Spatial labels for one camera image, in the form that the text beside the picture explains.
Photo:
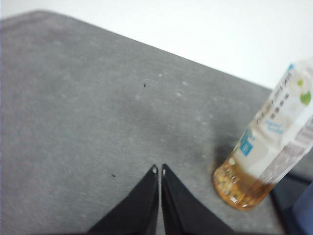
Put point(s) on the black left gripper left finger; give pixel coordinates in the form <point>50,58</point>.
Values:
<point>137,208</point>

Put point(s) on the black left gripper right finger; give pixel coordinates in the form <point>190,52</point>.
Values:
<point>183,210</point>

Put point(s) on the blue ribbed cup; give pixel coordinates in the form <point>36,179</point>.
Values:
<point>304,210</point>

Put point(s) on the dark blue tray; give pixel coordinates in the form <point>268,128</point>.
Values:
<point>283,195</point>

